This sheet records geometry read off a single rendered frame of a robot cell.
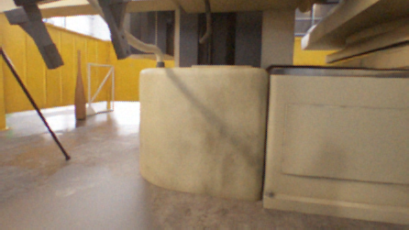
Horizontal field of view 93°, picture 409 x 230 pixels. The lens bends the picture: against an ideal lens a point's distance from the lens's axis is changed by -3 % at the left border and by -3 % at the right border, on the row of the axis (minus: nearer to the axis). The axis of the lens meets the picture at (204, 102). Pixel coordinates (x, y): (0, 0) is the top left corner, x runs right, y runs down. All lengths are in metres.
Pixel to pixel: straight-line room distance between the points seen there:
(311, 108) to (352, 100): 0.16
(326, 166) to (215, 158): 0.47
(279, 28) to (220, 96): 0.82
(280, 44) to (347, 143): 0.83
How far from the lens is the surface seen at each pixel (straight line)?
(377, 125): 1.04
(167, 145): 1.02
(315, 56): 3.44
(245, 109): 0.91
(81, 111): 3.19
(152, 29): 1.74
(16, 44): 3.05
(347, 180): 1.07
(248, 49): 1.53
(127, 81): 3.89
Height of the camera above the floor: 0.53
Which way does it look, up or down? 5 degrees down
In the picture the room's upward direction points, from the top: 2 degrees clockwise
